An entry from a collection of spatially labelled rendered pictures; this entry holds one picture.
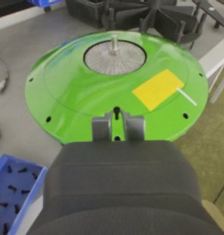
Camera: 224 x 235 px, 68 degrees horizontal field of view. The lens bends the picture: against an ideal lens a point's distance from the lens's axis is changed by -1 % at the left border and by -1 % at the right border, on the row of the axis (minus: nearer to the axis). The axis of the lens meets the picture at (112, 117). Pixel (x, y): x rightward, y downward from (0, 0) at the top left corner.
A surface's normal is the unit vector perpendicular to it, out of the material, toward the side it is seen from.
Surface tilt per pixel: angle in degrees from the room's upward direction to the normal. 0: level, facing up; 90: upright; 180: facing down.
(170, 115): 24
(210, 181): 0
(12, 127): 0
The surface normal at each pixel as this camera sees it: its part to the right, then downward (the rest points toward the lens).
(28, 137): -0.04, -0.62
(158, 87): 0.11, -0.45
